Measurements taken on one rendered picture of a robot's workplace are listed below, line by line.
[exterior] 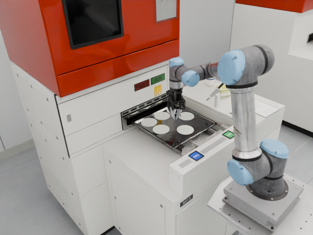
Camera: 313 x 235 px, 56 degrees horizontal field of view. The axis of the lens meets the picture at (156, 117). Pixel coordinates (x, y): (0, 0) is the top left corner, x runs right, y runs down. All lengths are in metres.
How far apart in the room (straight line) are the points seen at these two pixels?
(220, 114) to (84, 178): 0.91
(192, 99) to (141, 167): 0.60
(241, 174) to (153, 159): 0.60
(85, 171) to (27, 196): 1.09
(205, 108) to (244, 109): 0.77
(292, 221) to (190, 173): 0.48
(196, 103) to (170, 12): 0.59
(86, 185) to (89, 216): 0.26
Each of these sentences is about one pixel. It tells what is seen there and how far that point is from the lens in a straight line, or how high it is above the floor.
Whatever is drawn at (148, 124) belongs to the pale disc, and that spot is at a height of 0.90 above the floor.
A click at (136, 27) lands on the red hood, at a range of 1.64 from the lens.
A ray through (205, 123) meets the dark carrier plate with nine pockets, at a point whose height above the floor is 0.90.
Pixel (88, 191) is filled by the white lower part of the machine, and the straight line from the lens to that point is 1.97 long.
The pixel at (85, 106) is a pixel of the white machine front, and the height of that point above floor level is 1.10.
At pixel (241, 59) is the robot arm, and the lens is 1.08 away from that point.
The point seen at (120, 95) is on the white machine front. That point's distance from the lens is 1.75.
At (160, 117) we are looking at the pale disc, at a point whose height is 0.90.
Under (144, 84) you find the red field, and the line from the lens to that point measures 1.84.
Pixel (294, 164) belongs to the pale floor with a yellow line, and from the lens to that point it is 3.11.
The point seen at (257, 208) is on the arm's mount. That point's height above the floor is 0.89.
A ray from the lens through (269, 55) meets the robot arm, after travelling 1.16.
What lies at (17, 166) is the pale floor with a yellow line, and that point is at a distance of 3.23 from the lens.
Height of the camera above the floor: 1.88
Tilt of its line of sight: 32 degrees down
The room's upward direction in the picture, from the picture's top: 2 degrees counter-clockwise
